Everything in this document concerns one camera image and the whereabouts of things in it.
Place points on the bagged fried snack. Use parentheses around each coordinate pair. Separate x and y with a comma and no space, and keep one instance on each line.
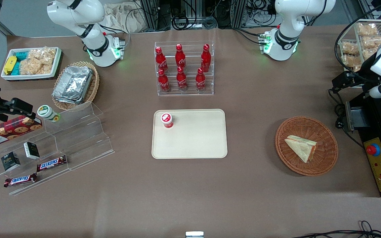
(349,60)
(350,48)
(367,29)
(374,42)

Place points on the clear acrylic bottle rack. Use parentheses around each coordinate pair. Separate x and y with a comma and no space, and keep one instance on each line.
(190,93)

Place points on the stacked aluminium foil containers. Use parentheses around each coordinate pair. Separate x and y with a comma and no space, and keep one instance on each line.
(73,84)

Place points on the beige crumpled cloth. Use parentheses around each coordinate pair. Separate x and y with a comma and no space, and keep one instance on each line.
(126,18)

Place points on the grey metal plate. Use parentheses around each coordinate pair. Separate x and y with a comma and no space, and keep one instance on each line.
(356,117)

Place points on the teal snack packets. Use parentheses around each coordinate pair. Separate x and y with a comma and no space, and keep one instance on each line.
(21,56)

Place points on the red emergency stop button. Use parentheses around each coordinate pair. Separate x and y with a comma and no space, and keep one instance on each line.
(373,150)

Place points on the yellow snack packet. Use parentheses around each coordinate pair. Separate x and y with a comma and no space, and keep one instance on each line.
(10,64)

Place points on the small silver metal bracket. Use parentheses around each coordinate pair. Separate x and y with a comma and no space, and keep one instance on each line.
(194,234)

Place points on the clear acrylic stepped stand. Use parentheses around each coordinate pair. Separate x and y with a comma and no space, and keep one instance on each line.
(78,145)

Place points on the beige plastic tray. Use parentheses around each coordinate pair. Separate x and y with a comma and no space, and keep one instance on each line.
(193,138)

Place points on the red lid yogurt cup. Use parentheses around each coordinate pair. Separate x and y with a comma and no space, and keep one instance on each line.
(167,119)

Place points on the small black carton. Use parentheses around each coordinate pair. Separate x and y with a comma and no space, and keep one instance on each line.
(10,161)
(31,150)

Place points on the green lid cup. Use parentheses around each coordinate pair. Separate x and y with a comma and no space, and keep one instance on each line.
(47,112)

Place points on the oval light wicker basket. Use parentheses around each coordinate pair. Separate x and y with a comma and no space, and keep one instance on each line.
(94,86)

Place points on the red cola bottle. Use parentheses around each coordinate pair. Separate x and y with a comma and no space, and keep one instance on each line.
(205,59)
(180,57)
(181,80)
(160,59)
(163,82)
(200,81)

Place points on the red tartan cookie box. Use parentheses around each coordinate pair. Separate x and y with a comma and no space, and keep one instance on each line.
(8,131)

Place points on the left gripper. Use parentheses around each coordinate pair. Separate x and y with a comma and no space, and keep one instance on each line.
(365,68)

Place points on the Snickers chocolate bar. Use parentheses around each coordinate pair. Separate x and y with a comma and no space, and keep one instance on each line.
(20,180)
(51,163)

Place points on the white rectangular bin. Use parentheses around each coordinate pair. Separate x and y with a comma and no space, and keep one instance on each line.
(28,76)

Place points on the bagged rice crackers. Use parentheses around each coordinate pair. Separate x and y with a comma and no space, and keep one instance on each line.
(38,61)

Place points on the triangular sandwich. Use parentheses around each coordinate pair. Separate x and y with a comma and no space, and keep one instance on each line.
(301,147)

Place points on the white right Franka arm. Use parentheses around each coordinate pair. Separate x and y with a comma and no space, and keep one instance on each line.
(96,49)

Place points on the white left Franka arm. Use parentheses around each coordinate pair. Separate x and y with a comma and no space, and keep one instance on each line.
(286,39)

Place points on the round brown wicker basket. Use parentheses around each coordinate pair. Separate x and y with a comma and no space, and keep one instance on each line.
(289,158)

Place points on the black machine housing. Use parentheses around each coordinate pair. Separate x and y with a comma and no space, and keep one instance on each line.
(375,129)

